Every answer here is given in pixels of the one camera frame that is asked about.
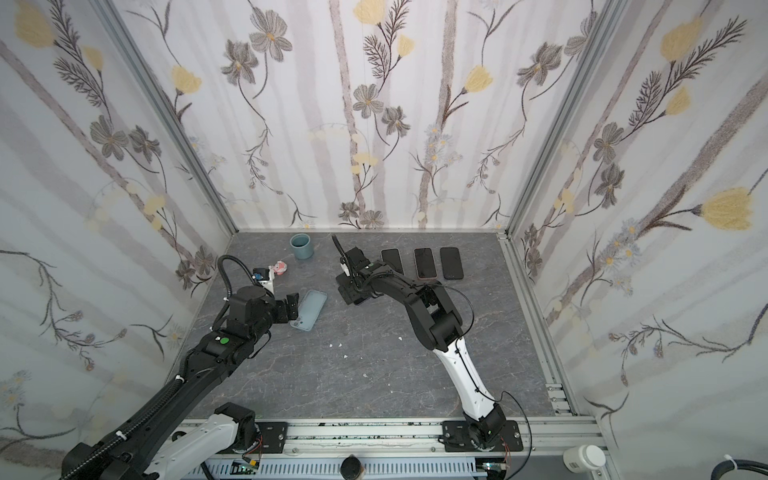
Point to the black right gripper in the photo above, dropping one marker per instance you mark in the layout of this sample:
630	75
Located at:
352	269

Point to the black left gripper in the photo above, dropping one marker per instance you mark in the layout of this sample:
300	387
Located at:
281	305

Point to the clear teal phone case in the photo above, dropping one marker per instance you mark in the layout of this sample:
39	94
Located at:
309	310

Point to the light blue phone case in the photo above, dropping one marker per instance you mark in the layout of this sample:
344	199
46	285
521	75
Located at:
393	261

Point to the pink phone case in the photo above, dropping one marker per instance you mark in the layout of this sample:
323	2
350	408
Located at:
425	264

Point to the purple-edged smartphone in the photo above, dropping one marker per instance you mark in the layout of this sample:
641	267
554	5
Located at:
425	263

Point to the black phone case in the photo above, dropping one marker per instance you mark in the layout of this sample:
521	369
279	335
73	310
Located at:
452	264

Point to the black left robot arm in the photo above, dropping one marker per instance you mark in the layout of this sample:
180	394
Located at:
142	447

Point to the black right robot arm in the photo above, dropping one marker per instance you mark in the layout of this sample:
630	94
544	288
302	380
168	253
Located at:
438	326

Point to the pink pig figurine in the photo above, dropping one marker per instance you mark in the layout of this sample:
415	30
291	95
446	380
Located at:
279	268

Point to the teal ceramic cup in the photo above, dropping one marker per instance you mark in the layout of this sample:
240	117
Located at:
302	246

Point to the white cylinder device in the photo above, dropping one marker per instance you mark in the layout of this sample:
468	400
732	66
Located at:
584	458

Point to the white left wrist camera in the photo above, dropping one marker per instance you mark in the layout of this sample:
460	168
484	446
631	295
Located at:
264	276

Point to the black knob on rail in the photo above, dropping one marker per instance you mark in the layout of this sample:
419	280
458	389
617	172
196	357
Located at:
352	468

